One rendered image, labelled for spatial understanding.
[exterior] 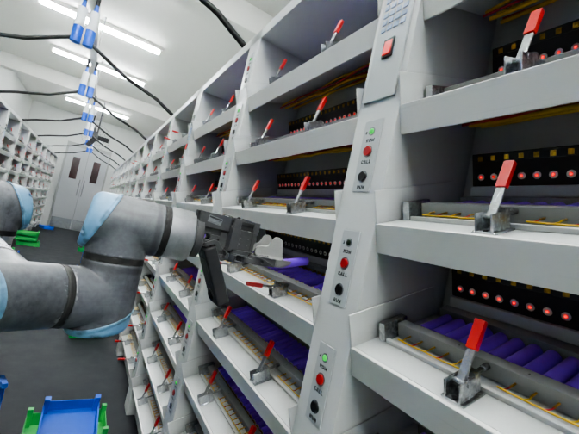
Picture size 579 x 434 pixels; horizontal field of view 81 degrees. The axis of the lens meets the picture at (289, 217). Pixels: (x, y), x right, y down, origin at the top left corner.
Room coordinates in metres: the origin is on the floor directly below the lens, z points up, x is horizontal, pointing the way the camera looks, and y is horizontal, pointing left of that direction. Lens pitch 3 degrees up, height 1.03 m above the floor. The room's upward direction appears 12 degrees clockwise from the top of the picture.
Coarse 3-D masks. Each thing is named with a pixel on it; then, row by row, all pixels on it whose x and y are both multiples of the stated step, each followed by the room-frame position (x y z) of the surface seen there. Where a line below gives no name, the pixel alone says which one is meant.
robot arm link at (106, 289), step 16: (96, 256) 0.52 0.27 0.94; (80, 272) 0.50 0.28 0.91; (96, 272) 0.51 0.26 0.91; (112, 272) 0.52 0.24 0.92; (128, 272) 0.53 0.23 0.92; (80, 288) 0.48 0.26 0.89; (96, 288) 0.50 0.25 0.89; (112, 288) 0.52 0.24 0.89; (128, 288) 0.54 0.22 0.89; (80, 304) 0.48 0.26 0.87; (96, 304) 0.50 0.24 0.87; (112, 304) 0.52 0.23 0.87; (128, 304) 0.55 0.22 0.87; (80, 320) 0.49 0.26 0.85; (96, 320) 0.51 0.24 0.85; (112, 320) 0.52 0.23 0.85; (128, 320) 0.56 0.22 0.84; (80, 336) 0.51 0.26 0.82; (96, 336) 0.51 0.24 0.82
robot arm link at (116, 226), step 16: (96, 208) 0.51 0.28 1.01; (112, 208) 0.52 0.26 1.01; (128, 208) 0.53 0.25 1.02; (144, 208) 0.55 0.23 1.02; (160, 208) 0.57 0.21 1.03; (96, 224) 0.50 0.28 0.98; (112, 224) 0.52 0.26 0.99; (128, 224) 0.53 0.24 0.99; (144, 224) 0.54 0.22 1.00; (160, 224) 0.55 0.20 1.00; (80, 240) 0.51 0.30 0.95; (96, 240) 0.52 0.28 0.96; (112, 240) 0.52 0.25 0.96; (128, 240) 0.53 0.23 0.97; (144, 240) 0.54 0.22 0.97; (160, 240) 0.55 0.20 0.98; (112, 256) 0.52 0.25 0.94; (128, 256) 0.53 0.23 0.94; (144, 256) 0.56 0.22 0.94; (160, 256) 0.58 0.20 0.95
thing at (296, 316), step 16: (256, 240) 1.19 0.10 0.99; (304, 256) 0.96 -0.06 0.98; (224, 272) 0.99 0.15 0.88; (240, 272) 0.97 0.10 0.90; (240, 288) 0.89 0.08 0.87; (256, 288) 0.82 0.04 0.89; (256, 304) 0.81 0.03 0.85; (272, 304) 0.73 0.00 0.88; (288, 304) 0.70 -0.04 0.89; (304, 304) 0.69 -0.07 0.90; (288, 320) 0.68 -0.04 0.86; (304, 320) 0.62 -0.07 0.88; (304, 336) 0.63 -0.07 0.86
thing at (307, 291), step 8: (248, 264) 0.97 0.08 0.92; (248, 272) 0.93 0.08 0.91; (256, 272) 0.93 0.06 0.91; (264, 272) 0.88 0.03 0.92; (272, 272) 0.86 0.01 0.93; (264, 280) 0.85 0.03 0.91; (272, 280) 0.83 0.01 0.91; (280, 280) 0.81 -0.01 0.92; (288, 280) 0.78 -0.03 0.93; (296, 288) 0.75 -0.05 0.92; (304, 288) 0.72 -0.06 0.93; (312, 288) 0.71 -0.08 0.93; (296, 296) 0.72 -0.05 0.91; (304, 296) 0.71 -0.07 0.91; (312, 296) 0.69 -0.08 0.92
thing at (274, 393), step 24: (216, 312) 1.13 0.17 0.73; (240, 312) 1.11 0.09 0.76; (216, 336) 0.98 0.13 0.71; (240, 336) 0.98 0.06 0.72; (264, 336) 0.93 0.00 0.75; (288, 336) 0.91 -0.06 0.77; (240, 360) 0.85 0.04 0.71; (264, 360) 0.76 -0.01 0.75; (288, 360) 0.80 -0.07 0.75; (240, 384) 0.80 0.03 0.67; (264, 384) 0.74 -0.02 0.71; (288, 384) 0.74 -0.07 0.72; (264, 408) 0.69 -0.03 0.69; (288, 408) 0.66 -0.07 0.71; (288, 432) 0.60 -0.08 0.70
